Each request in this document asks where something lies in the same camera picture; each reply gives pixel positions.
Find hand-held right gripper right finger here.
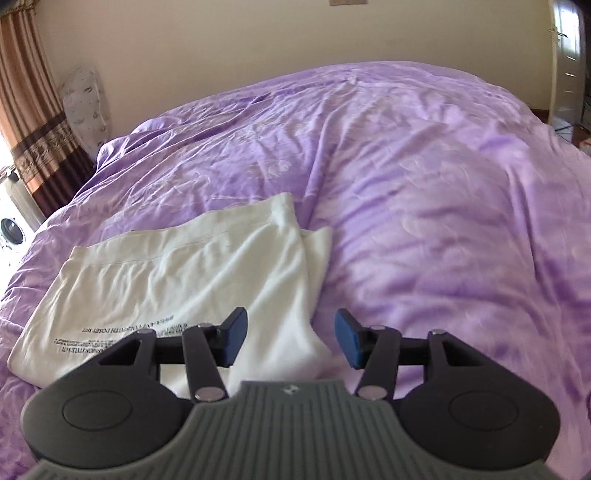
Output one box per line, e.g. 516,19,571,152
335,308,492,400

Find glossy brown door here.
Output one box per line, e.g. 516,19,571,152
551,0,585,125

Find purple bed blanket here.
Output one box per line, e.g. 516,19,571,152
0,62,591,480

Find white washing machine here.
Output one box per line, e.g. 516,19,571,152
0,173,35,264

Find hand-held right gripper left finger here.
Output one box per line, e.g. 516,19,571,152
95,307,249,401

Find fan with patterned cover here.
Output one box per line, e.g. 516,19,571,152
60,67,112,160

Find white printed sweatshirt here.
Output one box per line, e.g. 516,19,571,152
7,191,342,400

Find brown patterned curtain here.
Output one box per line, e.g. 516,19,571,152
0,11,95,217

